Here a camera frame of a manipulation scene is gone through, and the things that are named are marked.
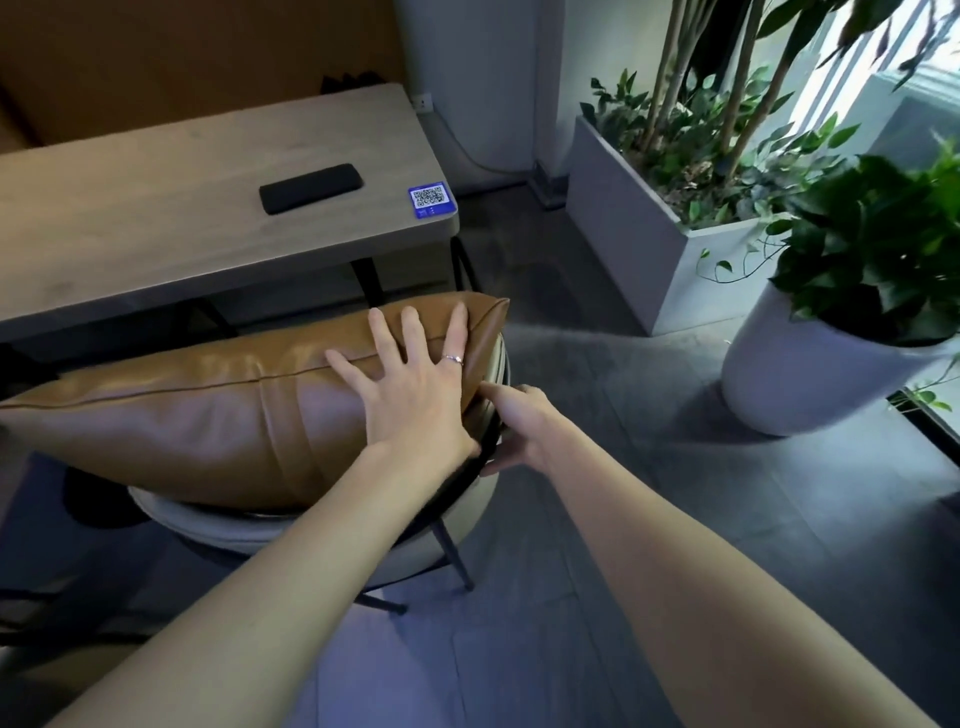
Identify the grey round chair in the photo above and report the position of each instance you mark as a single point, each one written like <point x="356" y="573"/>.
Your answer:
<point x="225" y="529"/>

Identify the person's left hand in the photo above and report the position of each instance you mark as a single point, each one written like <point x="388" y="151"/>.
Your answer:
<point x="416" y="405"/>

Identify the grey rectangular planter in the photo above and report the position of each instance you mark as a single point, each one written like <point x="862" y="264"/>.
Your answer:
<point x="637" y="240"/>

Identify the person's right forearm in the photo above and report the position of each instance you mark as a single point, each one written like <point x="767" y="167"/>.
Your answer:
<point x="690" y="592"/>

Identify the person's right hand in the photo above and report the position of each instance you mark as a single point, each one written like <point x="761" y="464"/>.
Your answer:
<point x="529" y="431"/>

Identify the black smartphone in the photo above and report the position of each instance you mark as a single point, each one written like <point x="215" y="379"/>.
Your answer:
<point x="310" y="189"/>

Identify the person's right fingers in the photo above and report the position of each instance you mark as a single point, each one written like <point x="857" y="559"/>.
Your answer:
<point x="496" y="391"/>

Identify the person's left forearm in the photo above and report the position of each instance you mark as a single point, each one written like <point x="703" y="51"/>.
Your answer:
<point x="285" y="585"/>

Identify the white round plant pot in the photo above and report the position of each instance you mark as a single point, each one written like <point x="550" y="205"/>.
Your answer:
<point x="810" y="367"/>

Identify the bushy green plant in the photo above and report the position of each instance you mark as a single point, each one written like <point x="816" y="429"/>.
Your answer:
<point x="870" y="247"/>

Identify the tall leafy plant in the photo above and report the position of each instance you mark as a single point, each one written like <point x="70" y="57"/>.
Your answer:
<point x="697" y="142"/>

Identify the person's left middle finger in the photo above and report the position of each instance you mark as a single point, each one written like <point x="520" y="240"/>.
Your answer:
<point x="416" y="337"/>

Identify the white wall socket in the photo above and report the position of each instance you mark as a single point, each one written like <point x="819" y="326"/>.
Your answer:
<point x="425" y="102"/>

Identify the black metal table leg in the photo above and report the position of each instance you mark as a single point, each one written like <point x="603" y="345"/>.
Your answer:
<point x="368" y="282"/>
<point x="465" y="264"/>

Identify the brown leather cushion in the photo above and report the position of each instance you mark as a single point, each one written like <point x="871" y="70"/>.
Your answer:
<point x="225" y="420"/>

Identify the person's left little finger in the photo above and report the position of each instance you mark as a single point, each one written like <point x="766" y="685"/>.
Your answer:
<point x="351" y="373"/>

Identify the blue code sticker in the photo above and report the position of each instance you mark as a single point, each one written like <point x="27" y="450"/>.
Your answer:
<point x="431" y="200"/>

